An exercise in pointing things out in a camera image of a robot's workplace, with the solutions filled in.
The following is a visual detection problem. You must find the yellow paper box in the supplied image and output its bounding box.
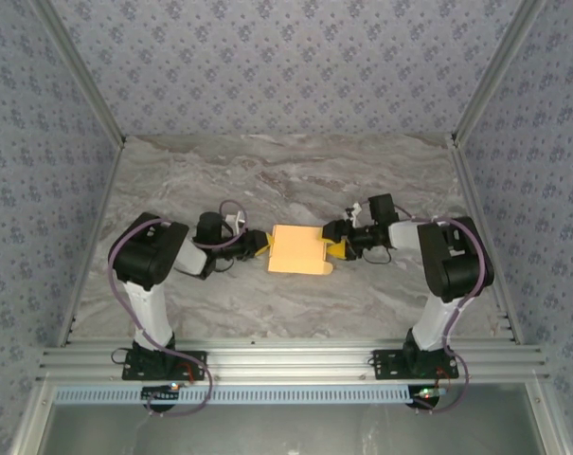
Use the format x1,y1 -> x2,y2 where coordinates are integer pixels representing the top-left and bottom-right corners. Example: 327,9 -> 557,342
265,224 -> 334,277

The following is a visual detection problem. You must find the grey metal sheet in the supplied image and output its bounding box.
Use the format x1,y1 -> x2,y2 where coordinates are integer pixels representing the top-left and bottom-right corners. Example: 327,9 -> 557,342
29,402 -> 569,455

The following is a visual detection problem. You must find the aluminium side rail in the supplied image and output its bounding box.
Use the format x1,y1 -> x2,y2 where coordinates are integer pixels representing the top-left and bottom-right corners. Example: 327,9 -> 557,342
449,135 -> 524,345
56,136 -> 128,347

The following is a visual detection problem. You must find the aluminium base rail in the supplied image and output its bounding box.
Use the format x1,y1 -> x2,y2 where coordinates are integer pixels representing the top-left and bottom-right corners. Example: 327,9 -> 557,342
37,338 -> 550,383

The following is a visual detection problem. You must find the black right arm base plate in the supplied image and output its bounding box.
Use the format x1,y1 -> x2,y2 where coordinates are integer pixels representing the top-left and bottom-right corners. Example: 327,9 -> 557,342
371,349 -> 460,380

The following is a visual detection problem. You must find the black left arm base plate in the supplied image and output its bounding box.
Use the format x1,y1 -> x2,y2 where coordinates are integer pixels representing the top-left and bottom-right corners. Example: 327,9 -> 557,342
121,349 -> 208,381

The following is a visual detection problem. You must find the light blue slotted cable duct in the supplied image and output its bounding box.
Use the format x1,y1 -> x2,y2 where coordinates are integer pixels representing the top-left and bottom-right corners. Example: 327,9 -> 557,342
53,384 -> 420,405

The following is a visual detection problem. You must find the aluminium frame post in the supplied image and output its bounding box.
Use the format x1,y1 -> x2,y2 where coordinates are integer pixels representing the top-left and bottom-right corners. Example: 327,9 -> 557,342
27,0 -> 129,146
450,0 -> 548,143

